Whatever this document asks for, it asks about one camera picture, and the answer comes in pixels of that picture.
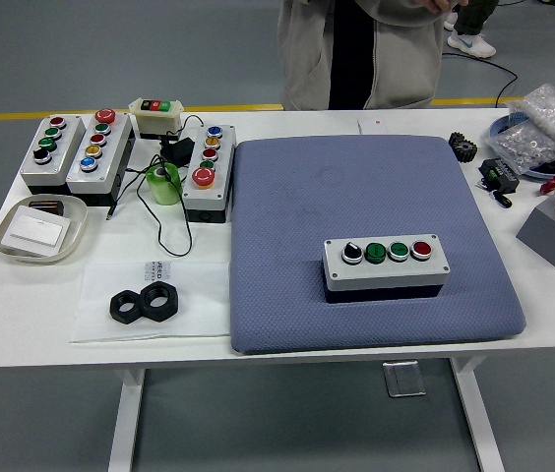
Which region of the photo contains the clear printed plastic sheet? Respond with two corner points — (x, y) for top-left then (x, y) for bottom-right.
(69, 259), (232, 344)

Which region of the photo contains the four-control grey button box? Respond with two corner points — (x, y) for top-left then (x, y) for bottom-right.
(321, 233), (452, 305)

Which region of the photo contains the white table leg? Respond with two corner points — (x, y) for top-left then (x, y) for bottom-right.
(107, 367), (147, 472)
(449, 356), (505, 472)

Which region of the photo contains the black module green terminal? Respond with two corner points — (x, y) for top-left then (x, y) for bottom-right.
(477, 156), (523, 194)

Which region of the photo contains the blue-grey padded mat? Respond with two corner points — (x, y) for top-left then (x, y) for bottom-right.
(230, 135), (527, 355)

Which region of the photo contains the black power adapter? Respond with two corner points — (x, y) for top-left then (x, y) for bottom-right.
(158, 136), (196, 166)

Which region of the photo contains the person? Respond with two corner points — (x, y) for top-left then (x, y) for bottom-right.
(277, 0), (461, 112)
(442, 0), (498, 59)

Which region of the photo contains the grey box mushroom button five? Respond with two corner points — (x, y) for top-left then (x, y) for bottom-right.
(65, 107), (135, 207)

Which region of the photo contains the bubble wrap bag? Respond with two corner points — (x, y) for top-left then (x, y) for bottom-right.
(507, 83), (555, 156)

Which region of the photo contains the small black hex nut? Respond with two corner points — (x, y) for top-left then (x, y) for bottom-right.
(108, 289), (144, 325)

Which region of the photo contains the black floor cable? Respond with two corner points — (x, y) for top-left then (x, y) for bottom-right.
(442, 51), (520, 109)

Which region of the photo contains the blue plate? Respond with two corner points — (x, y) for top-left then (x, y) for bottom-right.
(487, 115), (555, 181)

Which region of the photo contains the white switch panel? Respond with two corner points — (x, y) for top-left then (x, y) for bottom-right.
(2, 204), (73, 257)

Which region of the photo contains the person's hand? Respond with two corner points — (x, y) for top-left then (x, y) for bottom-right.
(412, 0), (468, 15)

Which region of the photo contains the large black hex nut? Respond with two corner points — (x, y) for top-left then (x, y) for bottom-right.
(138, 279), (181, 324)

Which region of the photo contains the grey button box black button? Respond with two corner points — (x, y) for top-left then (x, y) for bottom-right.
(19, 113), (87, 196)

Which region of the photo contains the cream three-button switch box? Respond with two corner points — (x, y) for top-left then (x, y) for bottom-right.
(128, 96), (185, 141)

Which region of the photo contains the grey wedge block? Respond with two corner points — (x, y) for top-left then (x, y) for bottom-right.
(516, 186), (555, 270)

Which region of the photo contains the metal floor plate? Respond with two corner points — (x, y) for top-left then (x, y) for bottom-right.
(382, 361), (427, 398)

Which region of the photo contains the dark red-brown block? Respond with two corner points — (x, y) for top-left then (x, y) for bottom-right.
(28, 199), (66, 217)

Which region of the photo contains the black gear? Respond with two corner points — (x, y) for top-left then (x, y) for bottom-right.
(448, 131), (479, 164)

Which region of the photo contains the white oval tray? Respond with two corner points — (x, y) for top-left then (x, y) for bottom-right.
(0, 194), (90, 266)

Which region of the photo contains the grey box mushroom button blue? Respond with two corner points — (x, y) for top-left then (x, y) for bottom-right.
(181, 123), (238, 225)

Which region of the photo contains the black adapter cord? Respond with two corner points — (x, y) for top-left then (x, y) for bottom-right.
(105, 113), (205, 258)

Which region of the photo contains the green tape roll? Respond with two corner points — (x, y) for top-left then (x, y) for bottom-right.
(145, 161), (183, 207)

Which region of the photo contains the clear bag of washers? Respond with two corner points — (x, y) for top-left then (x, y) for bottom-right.
(484, 122), (555, 177)

